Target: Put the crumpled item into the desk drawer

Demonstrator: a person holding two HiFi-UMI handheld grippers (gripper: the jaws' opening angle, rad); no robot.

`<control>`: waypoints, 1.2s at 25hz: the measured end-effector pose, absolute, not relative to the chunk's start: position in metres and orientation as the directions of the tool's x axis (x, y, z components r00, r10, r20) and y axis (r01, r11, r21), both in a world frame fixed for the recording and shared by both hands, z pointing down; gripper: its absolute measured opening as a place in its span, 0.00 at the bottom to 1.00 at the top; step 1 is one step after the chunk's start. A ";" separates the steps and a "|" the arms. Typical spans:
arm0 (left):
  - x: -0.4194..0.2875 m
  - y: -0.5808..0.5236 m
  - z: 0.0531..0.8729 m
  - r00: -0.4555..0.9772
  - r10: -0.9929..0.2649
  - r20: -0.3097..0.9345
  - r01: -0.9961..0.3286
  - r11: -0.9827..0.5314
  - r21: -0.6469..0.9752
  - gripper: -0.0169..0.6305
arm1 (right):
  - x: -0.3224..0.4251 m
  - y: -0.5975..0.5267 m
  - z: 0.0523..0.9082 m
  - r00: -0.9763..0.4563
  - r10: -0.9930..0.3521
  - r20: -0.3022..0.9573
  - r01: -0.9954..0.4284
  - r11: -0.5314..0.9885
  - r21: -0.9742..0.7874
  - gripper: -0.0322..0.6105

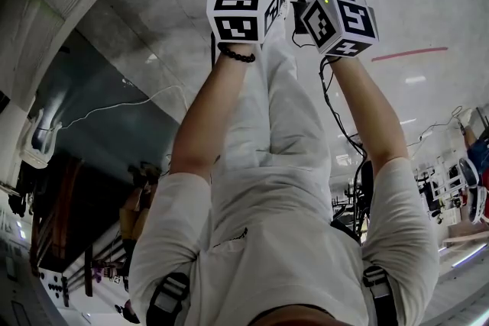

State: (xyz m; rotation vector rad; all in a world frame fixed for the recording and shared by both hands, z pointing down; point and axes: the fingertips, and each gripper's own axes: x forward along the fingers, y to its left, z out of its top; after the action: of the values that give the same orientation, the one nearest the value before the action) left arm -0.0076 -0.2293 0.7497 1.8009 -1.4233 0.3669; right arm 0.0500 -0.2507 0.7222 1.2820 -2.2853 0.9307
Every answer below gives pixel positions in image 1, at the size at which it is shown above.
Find black beaded bracelet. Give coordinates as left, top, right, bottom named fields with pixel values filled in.
left=217, top=43, right=257, bottom=64

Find person's white t-shirt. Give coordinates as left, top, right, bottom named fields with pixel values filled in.
left=128, top=154, right=441, bottom=326

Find thin white cable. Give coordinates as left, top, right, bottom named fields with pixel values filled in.
left=60, top=84, right=189, bottom=131

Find red floor tape strip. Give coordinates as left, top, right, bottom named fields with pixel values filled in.
left=371, top=46, right=449, bottom=63

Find black grey harness strap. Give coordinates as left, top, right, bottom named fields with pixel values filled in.
left=361, top=264, right=399, bottom=326
left=146, top=271, right=191, bottom=326

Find person's right forearm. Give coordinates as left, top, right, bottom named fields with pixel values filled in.
left=327, top=54, right=410, bottom=173

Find person's light grey trousers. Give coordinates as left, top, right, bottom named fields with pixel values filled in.
left=211, top=0, right=334, bottom=169

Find dark blue-grey board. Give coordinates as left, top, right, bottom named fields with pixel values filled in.
left=32, top=30, right=183, bottom=276

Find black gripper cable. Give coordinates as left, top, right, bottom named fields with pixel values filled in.
left=318, top=56, right=371, bottom=241

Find person's left forearm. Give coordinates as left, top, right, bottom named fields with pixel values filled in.
left=169, top=43, right=265, bottom=181

